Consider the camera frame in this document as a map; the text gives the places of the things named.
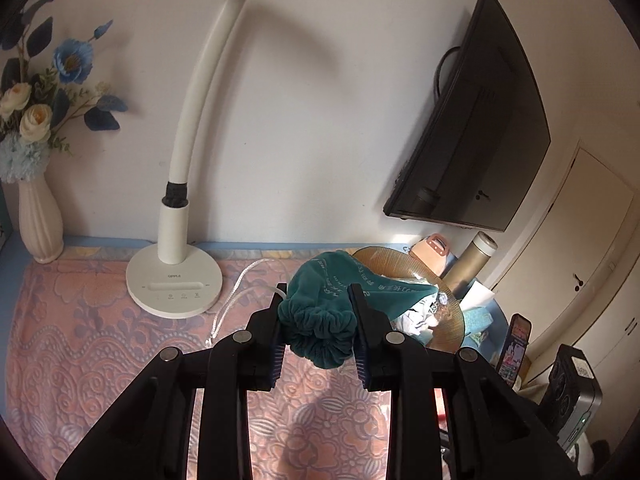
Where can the white ribbed vase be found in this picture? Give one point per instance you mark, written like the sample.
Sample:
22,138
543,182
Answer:
40,225

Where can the gold thermos bottle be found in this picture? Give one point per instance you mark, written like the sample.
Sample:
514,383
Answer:
470,260

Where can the blue tissue pack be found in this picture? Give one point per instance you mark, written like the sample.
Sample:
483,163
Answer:
477,324

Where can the black monitor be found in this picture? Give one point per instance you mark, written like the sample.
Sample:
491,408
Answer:
480,135

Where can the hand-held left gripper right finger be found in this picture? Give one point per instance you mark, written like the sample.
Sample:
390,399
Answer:
361,360

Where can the white desk lamp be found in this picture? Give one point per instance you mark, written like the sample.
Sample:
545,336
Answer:
175,240

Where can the artificial flower bouquet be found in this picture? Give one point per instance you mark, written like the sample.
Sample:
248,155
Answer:
45,105

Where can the amber ribbed glass bowl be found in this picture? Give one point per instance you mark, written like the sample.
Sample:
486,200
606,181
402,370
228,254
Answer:
450,320

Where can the white paper sheet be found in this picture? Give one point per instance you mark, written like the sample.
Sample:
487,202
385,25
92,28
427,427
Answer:
477,295

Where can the pink plastic case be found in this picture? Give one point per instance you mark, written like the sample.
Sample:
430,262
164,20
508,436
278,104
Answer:
431,255

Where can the white wardrobe door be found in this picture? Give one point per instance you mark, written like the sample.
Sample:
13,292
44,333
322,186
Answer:
575,240

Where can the pink patterned tablecloth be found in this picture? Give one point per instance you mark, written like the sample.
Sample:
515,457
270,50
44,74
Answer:
75,335

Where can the smartphone with lit screen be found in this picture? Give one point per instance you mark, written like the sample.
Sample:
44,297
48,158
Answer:
515,350

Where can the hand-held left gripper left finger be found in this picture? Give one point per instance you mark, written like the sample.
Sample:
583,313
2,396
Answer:
274,365

